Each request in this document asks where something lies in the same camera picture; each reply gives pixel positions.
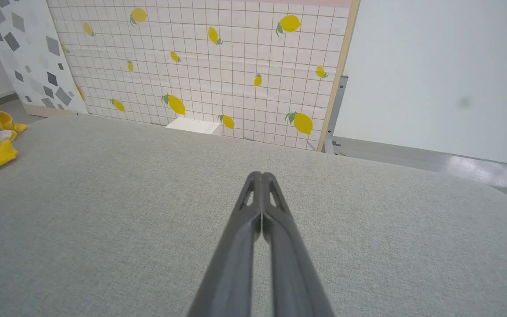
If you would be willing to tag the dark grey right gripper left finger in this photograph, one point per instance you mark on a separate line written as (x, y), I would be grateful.
(231, 264)

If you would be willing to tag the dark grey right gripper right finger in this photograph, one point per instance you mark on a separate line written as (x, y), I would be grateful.
(293, 273)

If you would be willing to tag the white box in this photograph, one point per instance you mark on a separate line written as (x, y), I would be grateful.
(193, 125)

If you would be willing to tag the lemon print tiled panel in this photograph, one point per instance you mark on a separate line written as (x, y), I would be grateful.
(218, 66)

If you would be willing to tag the grey metal panel bracket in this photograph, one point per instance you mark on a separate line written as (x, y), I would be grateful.
(335, 114)

